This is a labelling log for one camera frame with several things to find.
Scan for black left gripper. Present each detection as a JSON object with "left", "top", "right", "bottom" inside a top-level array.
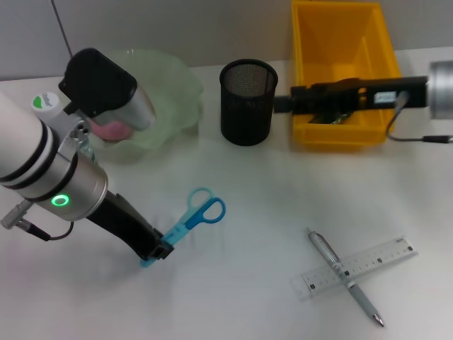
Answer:
[{"left": 84, "top": 193, "right": 176, "bottom": 261}]

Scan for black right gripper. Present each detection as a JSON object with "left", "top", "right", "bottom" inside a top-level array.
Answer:
[{"left": 274, "top": 76, "right": 431, "bottom": 116}]

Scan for green plastic wrapper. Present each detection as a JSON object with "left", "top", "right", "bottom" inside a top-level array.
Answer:
[{"left": 307, "top": 111, "right": 355, "bottom": 125}]

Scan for blue scissors with sheath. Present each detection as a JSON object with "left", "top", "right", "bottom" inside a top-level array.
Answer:
[{"left": 139, "top": 187, "right": 227, "bottom": 268}]

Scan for pink peach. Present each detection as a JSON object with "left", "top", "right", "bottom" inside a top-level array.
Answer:
[{"left": 90, "top": 118, "right": 134, "bottom": 142}]

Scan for green label water bottle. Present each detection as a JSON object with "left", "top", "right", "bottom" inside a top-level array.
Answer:
[{"left": 30, "top": 91, "right": 98, "bottom": 164}]

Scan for black mesh pen holder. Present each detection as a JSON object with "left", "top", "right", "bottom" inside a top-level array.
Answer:
[{"left": 219, "top": 59, "right": 280, "bottom": 146}]

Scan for pale green glass fruit plate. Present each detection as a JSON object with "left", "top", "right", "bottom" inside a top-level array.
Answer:
[{"left": 88, "top": 48, "right": 205, "bottom": 166}]

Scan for clear plastic ruler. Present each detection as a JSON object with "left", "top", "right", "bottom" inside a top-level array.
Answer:
[{"left": 289, "top": 237, "right": 418, "bottom": 301}]

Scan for grey retractable pen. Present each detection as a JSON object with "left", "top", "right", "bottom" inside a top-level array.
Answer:
[{"left": 306, "top": 227, "right": 386, "bottom": 327}]

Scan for yellow plastic bin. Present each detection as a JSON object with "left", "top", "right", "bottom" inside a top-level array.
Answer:
[{"left": 290, "top": 0, "right": 403, "bottom": 152}]

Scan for right gripper cable with plug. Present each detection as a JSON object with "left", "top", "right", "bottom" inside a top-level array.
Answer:
[{"left": 385, "top": 91, "right": 453, "bottom": 145}]

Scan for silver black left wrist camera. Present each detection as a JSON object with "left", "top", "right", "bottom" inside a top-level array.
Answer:
[{"left": 58, "top": 48, "right": 156, "bottom": 132}]

